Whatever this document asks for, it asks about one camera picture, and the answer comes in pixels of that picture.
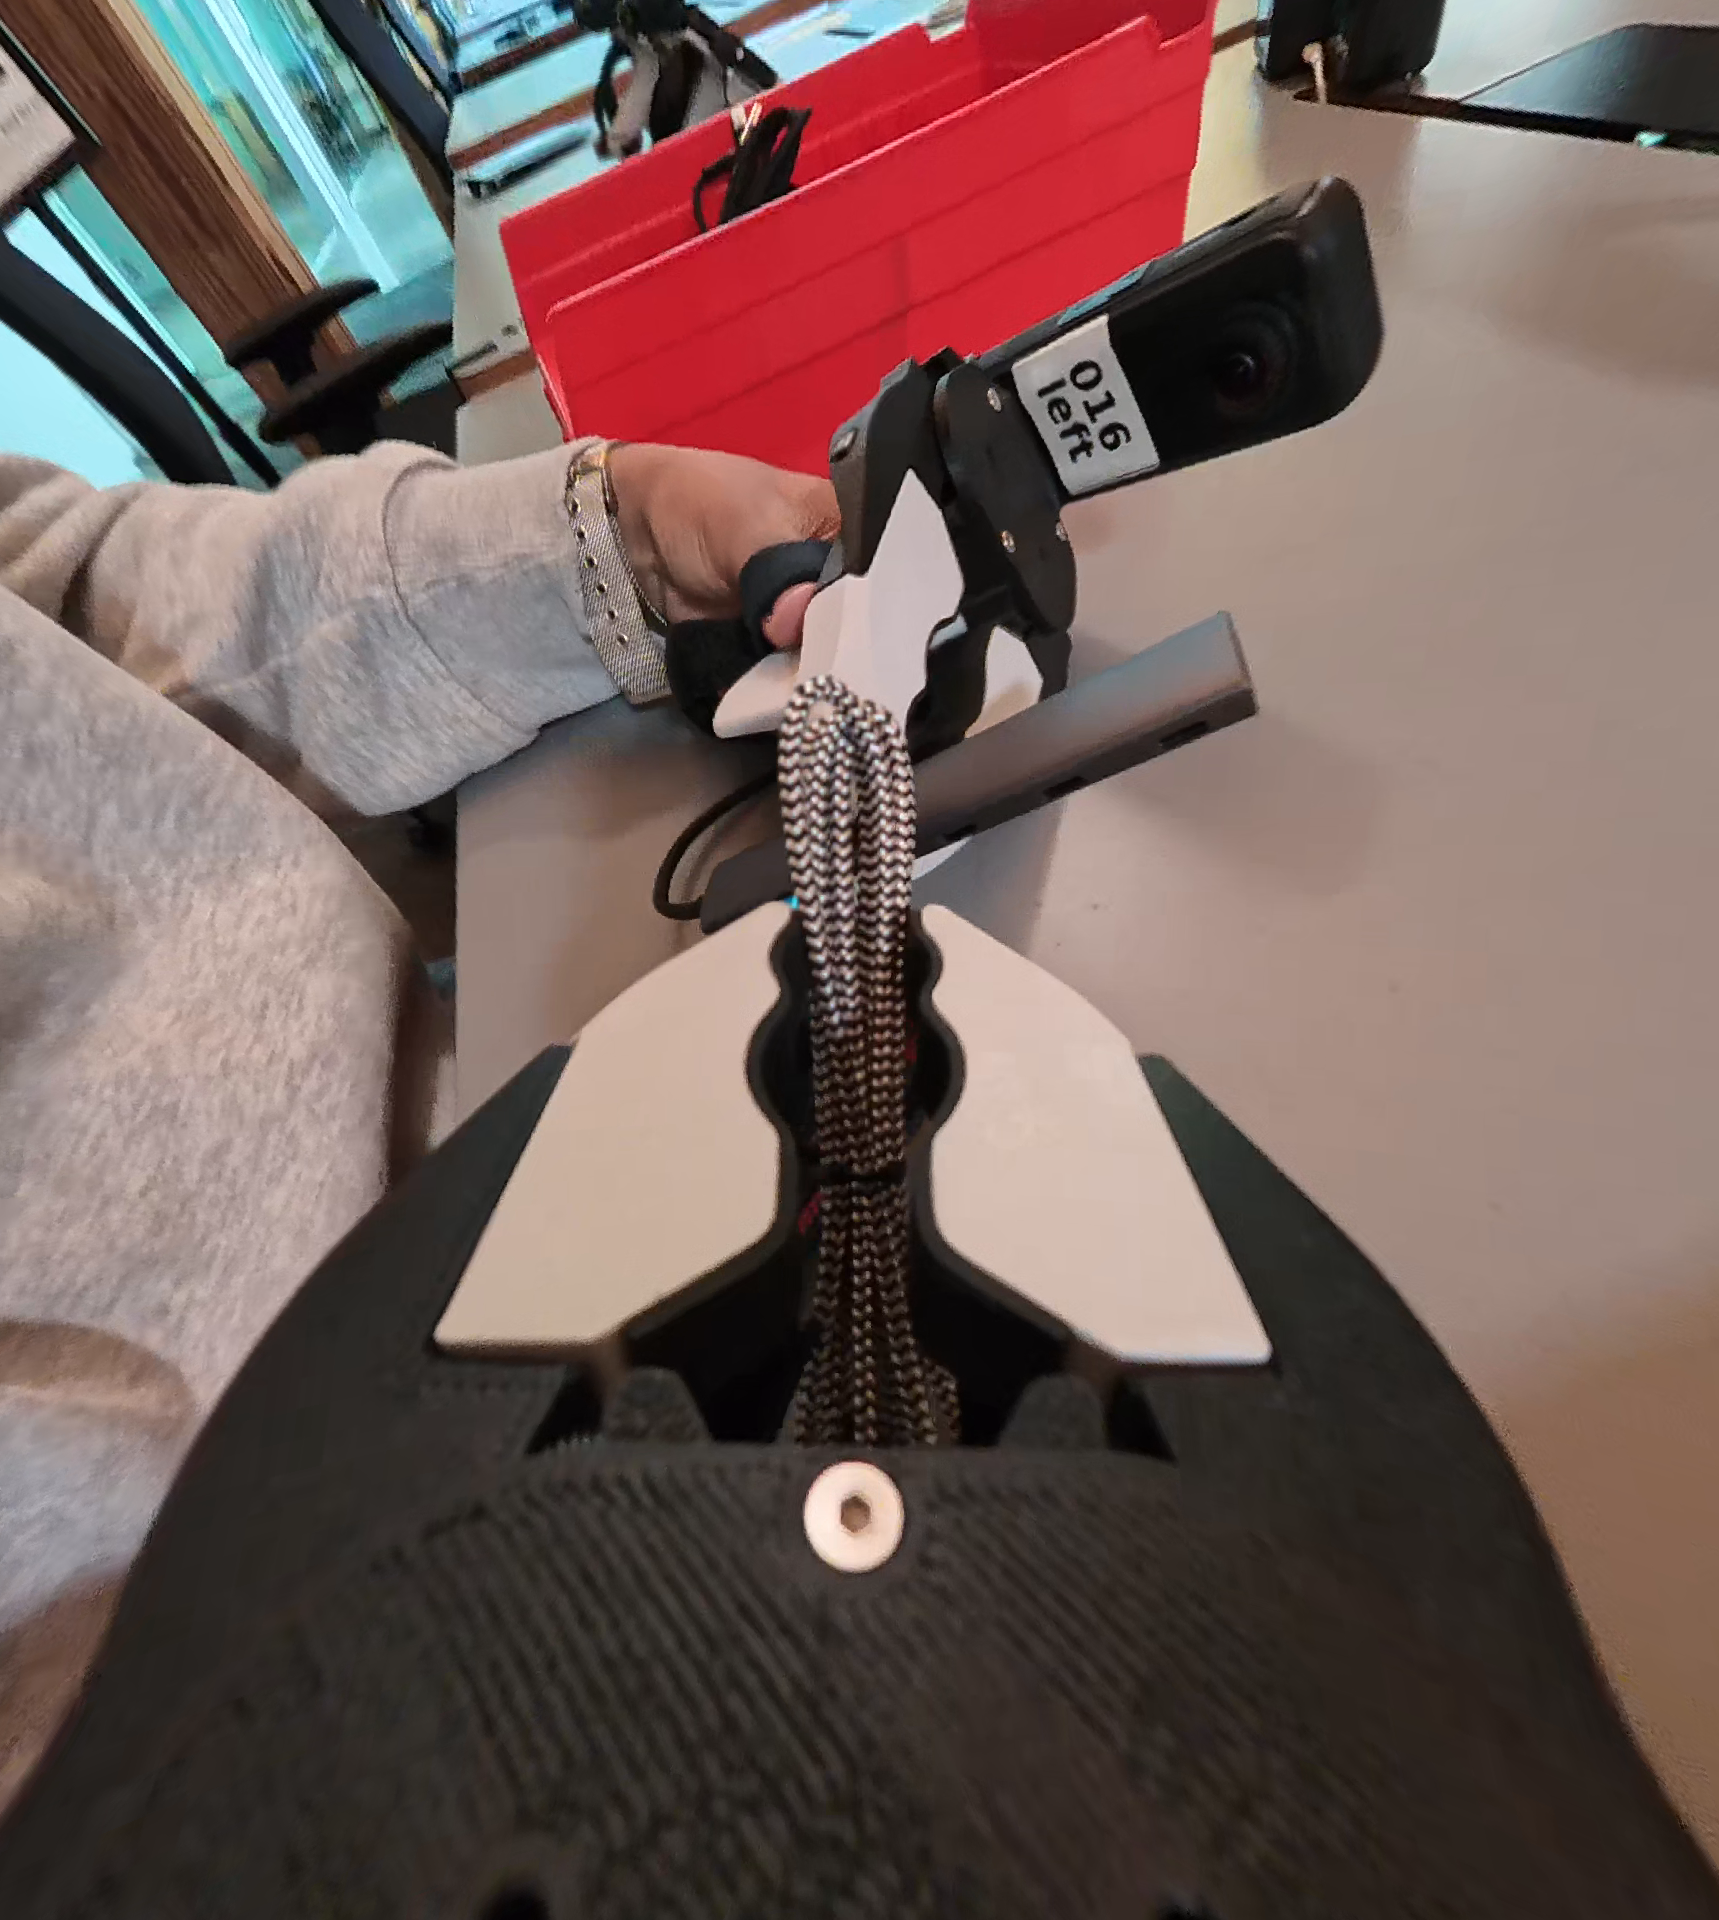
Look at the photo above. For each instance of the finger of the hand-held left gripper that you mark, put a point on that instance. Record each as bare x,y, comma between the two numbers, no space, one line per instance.
904,601
1010,674

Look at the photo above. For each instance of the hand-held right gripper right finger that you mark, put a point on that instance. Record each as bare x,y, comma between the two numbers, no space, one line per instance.
1084,1185

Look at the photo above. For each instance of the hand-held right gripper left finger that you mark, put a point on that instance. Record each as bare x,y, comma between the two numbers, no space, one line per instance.
620,1170

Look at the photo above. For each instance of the grey usb hub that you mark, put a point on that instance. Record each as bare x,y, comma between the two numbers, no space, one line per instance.
1100,705

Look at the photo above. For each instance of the red plastic bin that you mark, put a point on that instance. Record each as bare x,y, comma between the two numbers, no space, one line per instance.
874,255

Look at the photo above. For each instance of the person's left forearm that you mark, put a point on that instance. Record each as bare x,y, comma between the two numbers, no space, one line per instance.
425,601

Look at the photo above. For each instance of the grey desk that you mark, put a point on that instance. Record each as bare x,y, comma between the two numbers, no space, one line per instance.
1474,901

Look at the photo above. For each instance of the black desk mat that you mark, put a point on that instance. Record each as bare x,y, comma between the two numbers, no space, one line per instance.
1654,90

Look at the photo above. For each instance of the person's left hand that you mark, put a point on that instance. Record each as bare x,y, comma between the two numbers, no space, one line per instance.
694,525

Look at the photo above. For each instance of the silver mesh watch band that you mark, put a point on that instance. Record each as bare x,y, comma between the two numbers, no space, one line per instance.
612,601

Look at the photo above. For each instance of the black bag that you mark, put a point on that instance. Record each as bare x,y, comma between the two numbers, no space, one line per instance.
1354,39

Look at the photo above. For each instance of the grey sweatshirt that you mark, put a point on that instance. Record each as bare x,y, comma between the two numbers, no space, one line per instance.
125,975

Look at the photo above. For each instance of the black and white gadget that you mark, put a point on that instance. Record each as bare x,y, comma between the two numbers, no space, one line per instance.
664,74

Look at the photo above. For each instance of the black office chair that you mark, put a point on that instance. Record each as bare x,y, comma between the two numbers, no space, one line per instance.
349,375

